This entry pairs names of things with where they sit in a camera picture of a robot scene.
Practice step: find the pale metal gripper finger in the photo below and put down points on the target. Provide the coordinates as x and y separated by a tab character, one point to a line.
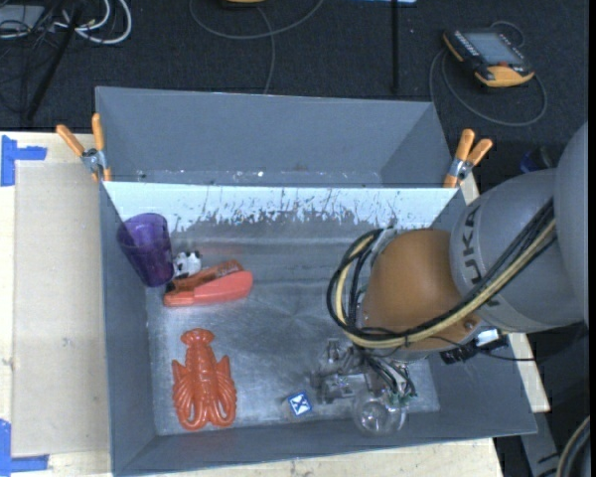
337	353
337	389

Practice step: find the white cube with blue cross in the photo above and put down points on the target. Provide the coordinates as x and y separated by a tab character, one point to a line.
299	404

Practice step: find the clear round glass thing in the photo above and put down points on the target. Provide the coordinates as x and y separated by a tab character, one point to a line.
375	418

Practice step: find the grey metal bin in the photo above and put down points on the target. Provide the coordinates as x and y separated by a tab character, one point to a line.
278	326

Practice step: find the orange toy lobster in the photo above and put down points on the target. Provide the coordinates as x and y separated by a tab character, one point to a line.
203	380

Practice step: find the orange stapler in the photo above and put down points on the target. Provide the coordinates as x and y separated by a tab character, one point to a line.
213	288

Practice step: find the black and white toy animal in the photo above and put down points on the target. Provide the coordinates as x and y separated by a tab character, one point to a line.
188	262

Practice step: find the purple plastic cup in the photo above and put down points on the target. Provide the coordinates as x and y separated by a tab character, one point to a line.
146	251

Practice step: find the pale wood flat board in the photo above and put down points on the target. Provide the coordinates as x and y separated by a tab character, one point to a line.
54	316

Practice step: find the black cylinder on white bracket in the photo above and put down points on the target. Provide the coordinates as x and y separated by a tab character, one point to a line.
459	355

